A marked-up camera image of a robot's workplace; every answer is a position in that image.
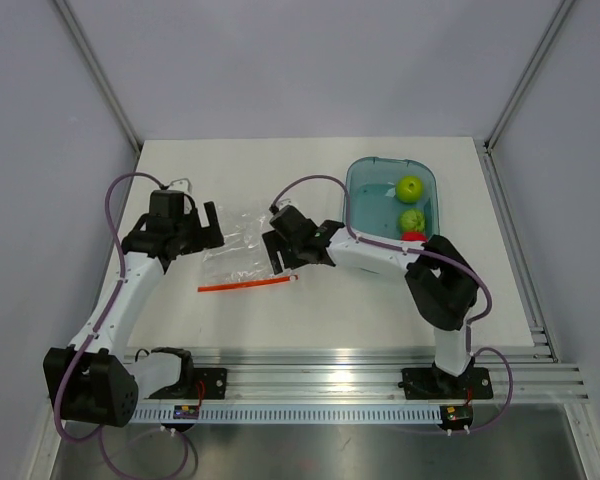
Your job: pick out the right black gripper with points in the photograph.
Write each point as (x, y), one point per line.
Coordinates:
(273, 244)

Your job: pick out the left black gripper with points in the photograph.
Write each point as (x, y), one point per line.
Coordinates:
(206, 237)

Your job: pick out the clear orange zip top bag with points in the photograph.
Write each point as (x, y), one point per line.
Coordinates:
(242, 262)

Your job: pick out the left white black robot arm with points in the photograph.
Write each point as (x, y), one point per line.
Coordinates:
(88, 381)

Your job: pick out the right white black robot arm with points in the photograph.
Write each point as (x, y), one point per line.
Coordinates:
(442, 285)

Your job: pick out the teal plastic bin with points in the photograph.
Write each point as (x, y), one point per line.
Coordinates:
(373, 212)

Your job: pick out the red fruit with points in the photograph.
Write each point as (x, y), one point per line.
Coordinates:
(414, 236)

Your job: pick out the ribbed green fruit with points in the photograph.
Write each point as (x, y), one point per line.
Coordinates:
(412, 220)

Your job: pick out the smooth green apple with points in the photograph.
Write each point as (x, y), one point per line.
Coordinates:
(409, 189)

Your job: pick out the left control board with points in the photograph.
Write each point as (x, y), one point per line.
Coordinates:
(186, 412)

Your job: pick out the control board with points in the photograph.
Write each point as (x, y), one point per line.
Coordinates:
(186, 412)
(458, 416)

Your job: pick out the right control board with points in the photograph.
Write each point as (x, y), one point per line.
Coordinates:
(458, 416)

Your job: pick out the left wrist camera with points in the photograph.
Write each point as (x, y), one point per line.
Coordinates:
(182, 184)

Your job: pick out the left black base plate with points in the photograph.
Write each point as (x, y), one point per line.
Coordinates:
(208, 383)

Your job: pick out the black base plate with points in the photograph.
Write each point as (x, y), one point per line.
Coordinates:
(431, 383)
(208, 383)

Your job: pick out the aluminium mounting rail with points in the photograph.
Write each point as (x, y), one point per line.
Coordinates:
(372, 375)

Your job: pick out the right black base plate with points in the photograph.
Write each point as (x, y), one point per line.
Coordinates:
(431, 383)

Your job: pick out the white slotted cable duct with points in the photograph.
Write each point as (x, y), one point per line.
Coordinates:
(294, 414)

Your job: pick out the right frame post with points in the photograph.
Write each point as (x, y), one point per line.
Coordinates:
(532, 67)

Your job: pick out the frame post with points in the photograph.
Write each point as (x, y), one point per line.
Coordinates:
(88, 56)
(532, 67)

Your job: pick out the left frame post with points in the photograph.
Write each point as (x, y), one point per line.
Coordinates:
(88, 56)

